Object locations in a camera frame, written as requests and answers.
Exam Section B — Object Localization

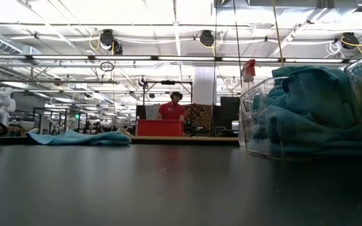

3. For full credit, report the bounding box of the person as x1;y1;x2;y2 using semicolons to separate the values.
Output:
156;91;187;121

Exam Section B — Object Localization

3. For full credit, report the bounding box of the patterned hanging cloth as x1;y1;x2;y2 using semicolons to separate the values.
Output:
184;104;214;136

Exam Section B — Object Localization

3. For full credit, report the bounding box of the red plastic bin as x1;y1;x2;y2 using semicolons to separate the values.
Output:
136;119;185;137

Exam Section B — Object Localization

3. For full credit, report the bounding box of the grey hanging cloth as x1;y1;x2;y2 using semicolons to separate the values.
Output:
145;104;162;120

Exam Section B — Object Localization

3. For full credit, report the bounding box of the white pillar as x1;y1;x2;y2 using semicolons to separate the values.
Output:
193;66;217;104

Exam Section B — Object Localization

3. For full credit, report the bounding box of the black computer monitor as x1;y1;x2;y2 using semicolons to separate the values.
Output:
220;96;241;122

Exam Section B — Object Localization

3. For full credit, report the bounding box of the clear spray bottle red trigger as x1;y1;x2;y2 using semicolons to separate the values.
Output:
238;59;257;148

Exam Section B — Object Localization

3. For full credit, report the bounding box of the small black ceiling reel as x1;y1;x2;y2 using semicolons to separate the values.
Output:
111;40;124;56

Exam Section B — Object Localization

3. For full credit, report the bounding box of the black metal frame stand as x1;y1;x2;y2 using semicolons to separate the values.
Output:
142;80;194;106

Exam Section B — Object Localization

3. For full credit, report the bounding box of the black ceiling cord reel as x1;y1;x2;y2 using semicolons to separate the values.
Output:
341;32;360;50
199;30;215;48
99;29;115;47

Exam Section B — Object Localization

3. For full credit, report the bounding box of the hanging black cable loop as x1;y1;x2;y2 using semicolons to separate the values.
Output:
100;61;116;73

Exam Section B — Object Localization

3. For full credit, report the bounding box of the yellow hanging cable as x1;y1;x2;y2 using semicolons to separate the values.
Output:
271;0;286;75

